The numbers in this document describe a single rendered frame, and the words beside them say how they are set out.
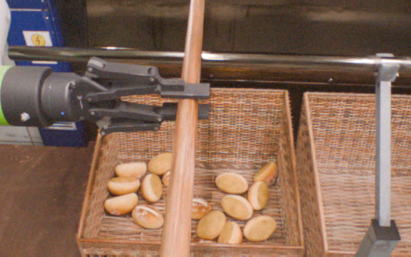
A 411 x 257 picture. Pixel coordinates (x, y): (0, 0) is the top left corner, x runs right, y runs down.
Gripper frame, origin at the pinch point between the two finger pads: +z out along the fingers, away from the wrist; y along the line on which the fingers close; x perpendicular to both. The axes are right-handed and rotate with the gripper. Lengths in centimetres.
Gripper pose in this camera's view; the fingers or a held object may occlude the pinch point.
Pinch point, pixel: (186, 101)
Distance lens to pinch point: 58.8
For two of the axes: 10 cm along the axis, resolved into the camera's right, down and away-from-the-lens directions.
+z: 10.0, 0.3, -0.3
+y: 0.0, 7.5, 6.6
